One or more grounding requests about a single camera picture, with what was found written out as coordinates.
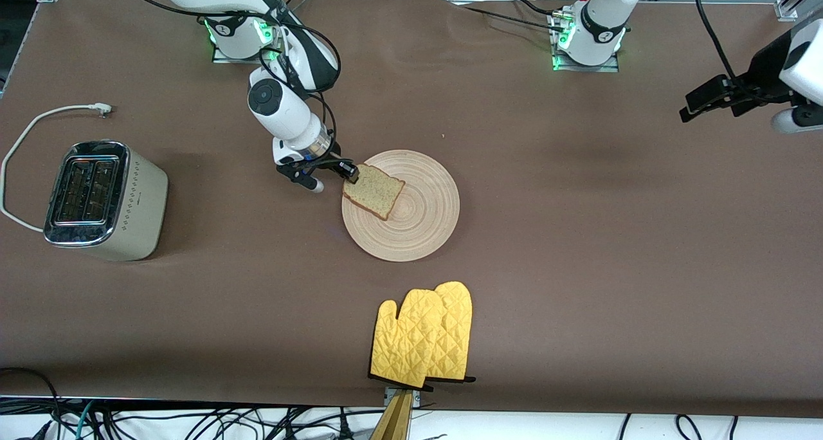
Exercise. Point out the tan wooden bar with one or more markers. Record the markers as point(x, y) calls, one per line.
point(393, 424)

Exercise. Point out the slice of bread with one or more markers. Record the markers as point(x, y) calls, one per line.
point(374, 191)

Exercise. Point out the yellow quilted oven mitt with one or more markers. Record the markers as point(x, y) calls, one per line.
point(405, 343)
point(458, 324)

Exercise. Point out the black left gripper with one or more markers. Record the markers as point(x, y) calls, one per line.
point(762, 73)

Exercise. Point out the cream and chrome toaster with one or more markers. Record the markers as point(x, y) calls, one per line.
point(109, 202)

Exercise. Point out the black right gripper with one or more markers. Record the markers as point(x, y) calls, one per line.
point(326, 162)

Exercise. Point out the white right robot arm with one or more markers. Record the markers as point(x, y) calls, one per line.
point(283, 109)

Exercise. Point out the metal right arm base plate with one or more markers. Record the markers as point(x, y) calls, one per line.
point(222, 57)

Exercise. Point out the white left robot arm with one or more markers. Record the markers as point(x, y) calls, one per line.
point(598, 22)

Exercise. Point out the round wooden plate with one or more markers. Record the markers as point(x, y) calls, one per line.
point(418, 228)

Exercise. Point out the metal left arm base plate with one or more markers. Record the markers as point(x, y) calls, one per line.
point(611, 67)

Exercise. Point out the small metal bracket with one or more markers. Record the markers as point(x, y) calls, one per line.
point(416, 398)

